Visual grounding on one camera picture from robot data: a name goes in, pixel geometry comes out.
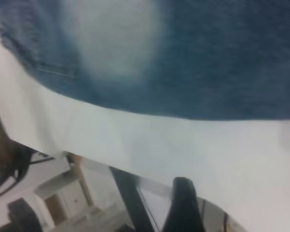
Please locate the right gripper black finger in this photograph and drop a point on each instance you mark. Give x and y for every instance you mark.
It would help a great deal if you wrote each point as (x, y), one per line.
(183, 212)

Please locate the blue denim shorts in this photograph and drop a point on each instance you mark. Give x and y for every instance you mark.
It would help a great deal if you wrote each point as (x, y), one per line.
(207, 60)

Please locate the black table leg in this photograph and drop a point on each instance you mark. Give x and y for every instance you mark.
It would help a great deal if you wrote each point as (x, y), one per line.
(130, 205)

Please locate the white cabinet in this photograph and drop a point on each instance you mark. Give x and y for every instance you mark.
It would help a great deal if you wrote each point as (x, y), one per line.
(72, 198)

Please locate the black round object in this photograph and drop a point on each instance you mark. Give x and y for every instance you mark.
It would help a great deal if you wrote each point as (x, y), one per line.
(21, 217)

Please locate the brown blurry object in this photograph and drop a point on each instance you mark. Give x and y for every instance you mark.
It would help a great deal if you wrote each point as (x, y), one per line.
(0, 145)

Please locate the wooden post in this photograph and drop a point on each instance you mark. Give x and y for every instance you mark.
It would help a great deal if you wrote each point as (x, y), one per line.
(79, 174)

